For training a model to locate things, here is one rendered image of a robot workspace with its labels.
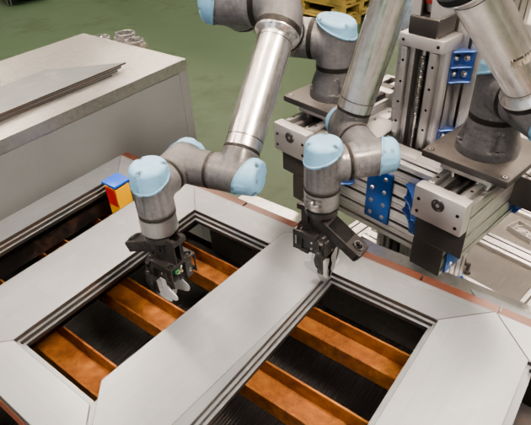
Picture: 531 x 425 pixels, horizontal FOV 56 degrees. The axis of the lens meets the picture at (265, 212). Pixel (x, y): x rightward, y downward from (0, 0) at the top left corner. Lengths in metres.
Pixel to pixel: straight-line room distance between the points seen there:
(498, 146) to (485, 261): 1.07
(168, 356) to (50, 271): 0.42
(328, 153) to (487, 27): 0.34
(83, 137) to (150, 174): 0.79
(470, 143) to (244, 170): 0.59
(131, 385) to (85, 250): 0.46
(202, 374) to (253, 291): 0.24
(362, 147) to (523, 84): 0.32
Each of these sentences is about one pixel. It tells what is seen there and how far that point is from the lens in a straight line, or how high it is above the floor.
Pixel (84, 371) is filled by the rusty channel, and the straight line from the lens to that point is 1.33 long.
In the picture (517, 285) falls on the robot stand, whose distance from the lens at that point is 2.26.
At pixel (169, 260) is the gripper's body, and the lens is 1.05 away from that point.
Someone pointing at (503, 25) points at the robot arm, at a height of 1.40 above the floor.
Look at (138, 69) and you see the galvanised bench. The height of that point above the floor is 1.05.
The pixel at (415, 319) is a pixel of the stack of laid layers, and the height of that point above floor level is 0.83.
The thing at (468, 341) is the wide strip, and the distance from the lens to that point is 1.13.
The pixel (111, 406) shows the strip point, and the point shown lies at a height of 0.85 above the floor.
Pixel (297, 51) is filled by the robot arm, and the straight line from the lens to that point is 1.54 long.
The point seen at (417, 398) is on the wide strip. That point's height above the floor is 0.85.
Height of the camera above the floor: 1.68
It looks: 37 degrees down
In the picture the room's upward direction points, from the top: 3 degrees counter-clockwise
